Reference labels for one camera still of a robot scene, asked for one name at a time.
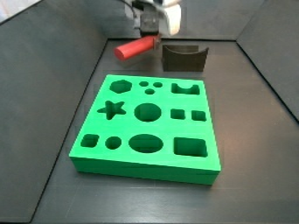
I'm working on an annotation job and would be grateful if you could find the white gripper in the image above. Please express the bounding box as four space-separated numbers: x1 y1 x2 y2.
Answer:
124 0 183 50

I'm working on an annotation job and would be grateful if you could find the red oval cylinder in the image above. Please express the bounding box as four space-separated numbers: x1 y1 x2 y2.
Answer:
114 36 158 61

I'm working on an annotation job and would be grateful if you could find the black cradle fixture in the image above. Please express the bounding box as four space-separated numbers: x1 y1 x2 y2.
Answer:
163 45 210 72

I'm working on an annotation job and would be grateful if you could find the green foam shape board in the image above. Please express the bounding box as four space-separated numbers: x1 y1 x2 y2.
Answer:
70 74 220 185

